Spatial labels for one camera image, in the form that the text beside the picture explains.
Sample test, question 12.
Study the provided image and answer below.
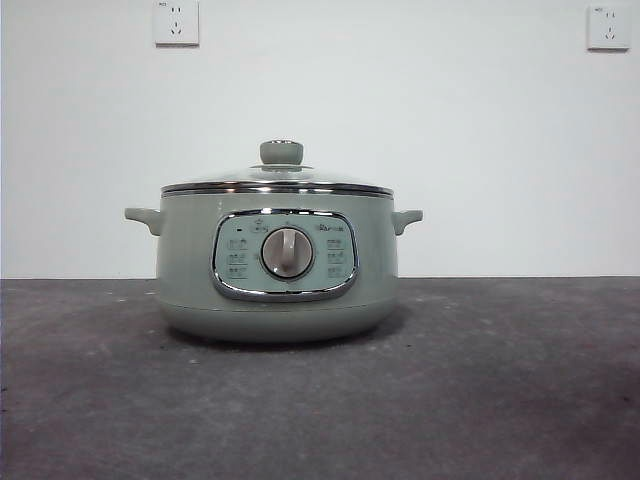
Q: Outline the glass lid with green knob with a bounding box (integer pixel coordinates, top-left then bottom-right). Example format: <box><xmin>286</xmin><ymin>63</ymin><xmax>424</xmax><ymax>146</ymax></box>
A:
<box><xmin>160</xmin><ymin>139</ymin><xmax>394</xmax><ymax>197</ymax></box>

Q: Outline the pale green electric pot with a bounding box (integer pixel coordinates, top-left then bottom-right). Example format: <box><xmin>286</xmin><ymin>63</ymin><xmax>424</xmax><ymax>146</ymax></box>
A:
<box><xmin>123</xmin><ymin>192</ymin><xmax>425</xmax><ymax>344</ymax></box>

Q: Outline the white wall socket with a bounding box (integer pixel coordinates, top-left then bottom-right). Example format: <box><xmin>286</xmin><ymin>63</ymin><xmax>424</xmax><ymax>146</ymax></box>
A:
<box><xmin>586</xmin><ymin>4</ymin><xmax>631</xmax><ymax>52</ymax></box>
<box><xmin>153</xmin><ymin>0</ymin><xmax>200</xmax><ymax>48</ymax></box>

